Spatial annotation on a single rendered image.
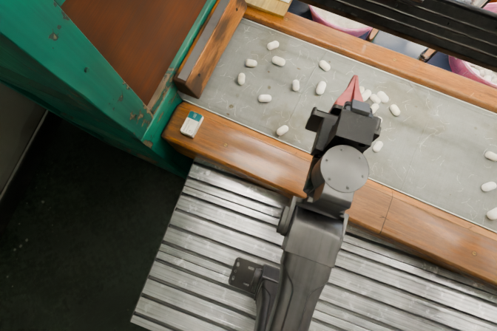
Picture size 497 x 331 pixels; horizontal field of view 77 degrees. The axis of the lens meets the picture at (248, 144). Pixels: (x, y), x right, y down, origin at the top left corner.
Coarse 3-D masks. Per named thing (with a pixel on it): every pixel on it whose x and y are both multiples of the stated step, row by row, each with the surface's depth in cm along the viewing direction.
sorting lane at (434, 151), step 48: (240, 48) 89; (288, 48) 89; (240, 96) 86; (288, 96) 85; (336, 96) 85; (432, 96) 84; (288, 144) 82; (384, 144) 81; (432, 144) 81; (480, 144) 81; (432, 192) 78; (480, 192) 78
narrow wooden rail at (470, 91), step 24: (264, 24) 91; (288, 24) 88; (312, 24) 88; (336, 48) 86; (360, 48) 86; (384, 48) 86; (408, 72) 84; (432, 72) 84; (456, 96) 83; (480, 96) 82
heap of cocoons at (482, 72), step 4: (472, 64) 87; (472, 68) 86; (476, 68) 87; (480, 68) 87; (480, 72) 87; (484, 72) 86; (488, 72) 86; (492, 72) 86; (496, 72) 86; (484, 76) 86; (488, 76) 85; (492, 76) 86; (496, 76) 87; (488, 80) 85; (492, 80) 87; (496, 80) 85
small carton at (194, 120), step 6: (192, 114) 80; (198, 114) 80; (186, 120) 79; (192, 120) 79; (198, 120) 79; (186, 126) 79; (192, 126) 79; (198, 126) 80; (186, 132) 78; (192, 132) 78
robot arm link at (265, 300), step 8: (264, 264) 70; (264, 272) 66; (272, 272) 67; (264, 280) 65; (272, 280) 65; (264, 288) 63; (272, 288) 63; (256, 296) 66; (264, 296) 61; (272, 296) 61; (256, 304) 64; (264, 304) 59; (272, 304) 59; (264, 312) 57; (256, 320) 58; (264, 320) 55; (256, 328) 54; (264, 328) 53
